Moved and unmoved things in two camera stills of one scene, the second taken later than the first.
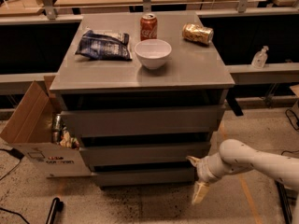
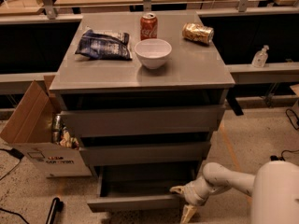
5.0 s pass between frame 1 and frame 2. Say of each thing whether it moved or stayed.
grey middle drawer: stayed
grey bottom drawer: moved
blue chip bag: stayed
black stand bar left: stayed
